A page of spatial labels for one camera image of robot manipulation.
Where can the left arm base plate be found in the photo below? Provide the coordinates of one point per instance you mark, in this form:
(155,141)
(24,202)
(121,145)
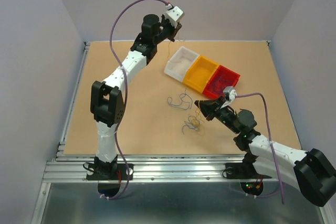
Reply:
(106,171)

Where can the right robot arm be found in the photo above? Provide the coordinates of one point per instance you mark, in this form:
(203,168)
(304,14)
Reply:
(308,171)

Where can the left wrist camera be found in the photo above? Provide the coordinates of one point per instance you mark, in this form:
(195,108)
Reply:
(174,14)

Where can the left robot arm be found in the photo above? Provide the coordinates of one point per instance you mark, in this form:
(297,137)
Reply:
(109,97)

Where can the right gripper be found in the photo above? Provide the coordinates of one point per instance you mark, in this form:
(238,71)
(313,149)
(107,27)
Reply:
(208,106)

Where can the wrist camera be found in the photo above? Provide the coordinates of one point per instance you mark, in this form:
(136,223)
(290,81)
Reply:
(174,14)
(230,95)

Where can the white plastic bin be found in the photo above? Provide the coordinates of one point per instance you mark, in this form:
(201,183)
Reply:
(179,64)

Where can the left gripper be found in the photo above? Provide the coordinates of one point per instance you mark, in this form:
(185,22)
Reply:
(173,29)

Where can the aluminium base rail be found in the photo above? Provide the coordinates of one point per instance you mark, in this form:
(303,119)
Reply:
(147,169)

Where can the red plastic bin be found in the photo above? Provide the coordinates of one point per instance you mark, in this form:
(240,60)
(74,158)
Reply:
(222,78)

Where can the yellow plastic bin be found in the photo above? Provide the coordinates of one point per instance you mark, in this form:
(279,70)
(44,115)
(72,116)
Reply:
(199,74)

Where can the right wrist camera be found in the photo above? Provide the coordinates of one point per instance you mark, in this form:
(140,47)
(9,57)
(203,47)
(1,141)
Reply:
(230,95)

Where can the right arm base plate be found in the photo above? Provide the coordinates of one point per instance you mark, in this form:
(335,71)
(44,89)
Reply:
(240,171)

